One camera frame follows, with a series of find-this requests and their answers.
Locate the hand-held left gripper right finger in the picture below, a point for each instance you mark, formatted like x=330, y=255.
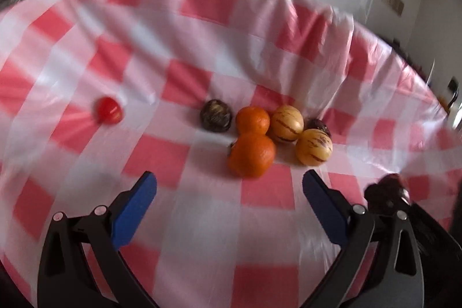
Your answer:
x=324, y=210

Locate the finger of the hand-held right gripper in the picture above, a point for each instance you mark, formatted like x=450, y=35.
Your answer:
x=429, y=225

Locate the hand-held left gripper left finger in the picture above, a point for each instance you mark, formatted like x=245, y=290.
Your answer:
x=134, y=212

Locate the yellow striped pepino melon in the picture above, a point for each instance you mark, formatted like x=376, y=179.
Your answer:
x=314, y=146
x=287, y=123

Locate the dark wrinkled passion fruit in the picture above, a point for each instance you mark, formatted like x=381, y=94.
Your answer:
x=216, y=115
x=319, y=127

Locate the large orange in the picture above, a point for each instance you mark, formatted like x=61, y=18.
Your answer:
x=252, y=155

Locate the red cherry tomato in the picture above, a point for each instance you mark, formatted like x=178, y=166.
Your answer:
x=109, y=110

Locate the small mandarin orange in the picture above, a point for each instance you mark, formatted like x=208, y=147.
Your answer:
x=253, y=120

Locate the red white checked tablecloth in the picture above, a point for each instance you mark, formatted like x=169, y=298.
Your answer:
x=202, y=221

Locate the wall socket plate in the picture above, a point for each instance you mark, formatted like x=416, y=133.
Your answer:
x=393, y=1

